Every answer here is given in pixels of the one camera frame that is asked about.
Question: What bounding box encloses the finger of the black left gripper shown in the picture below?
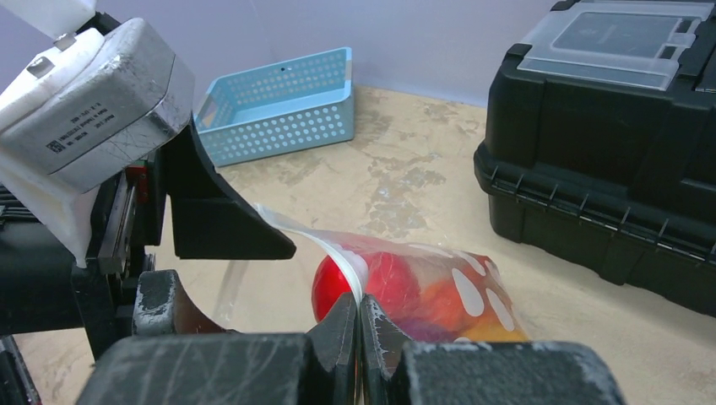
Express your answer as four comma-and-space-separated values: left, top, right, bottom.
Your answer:
160, 121, 296, 260

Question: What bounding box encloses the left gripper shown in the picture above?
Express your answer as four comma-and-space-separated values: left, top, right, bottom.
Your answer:
1, 152, 234, 404

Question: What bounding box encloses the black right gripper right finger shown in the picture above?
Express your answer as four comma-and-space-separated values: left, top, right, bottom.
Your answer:
359, 295, 626, 404

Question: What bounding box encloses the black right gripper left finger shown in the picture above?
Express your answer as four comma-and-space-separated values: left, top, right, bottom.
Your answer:
77, 294, 358, 404

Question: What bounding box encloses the polka dot zip top bag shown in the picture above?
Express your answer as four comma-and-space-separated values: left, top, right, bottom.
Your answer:
212, 204, 529, 342

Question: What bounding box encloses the red fake apple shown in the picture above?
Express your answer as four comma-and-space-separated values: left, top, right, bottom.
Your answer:
312, 251, 420, 321

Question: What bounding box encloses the light blue perforated basket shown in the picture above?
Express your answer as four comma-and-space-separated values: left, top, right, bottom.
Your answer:
195, 47, 355, 167

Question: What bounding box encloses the black plastic toolbox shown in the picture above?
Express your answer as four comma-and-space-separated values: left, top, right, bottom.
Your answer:
474, 1, 715, 316

